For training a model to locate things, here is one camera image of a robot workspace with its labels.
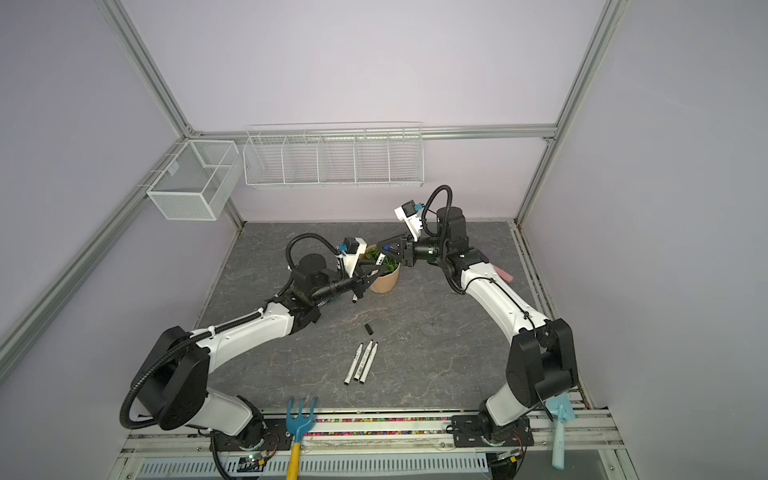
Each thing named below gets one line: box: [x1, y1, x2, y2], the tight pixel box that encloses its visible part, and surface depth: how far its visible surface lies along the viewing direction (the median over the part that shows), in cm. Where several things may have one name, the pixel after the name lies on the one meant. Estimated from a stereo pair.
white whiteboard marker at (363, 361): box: [354, 339, 373, 381], surface depth 86 cm
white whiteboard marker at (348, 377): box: [344, 343, 364, 386], surface depth 86 cm
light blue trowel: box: [545, 392, 575, 470], surface depth 72 cm
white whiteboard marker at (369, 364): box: [359, 342, 379, 384], surface depth 86 cm
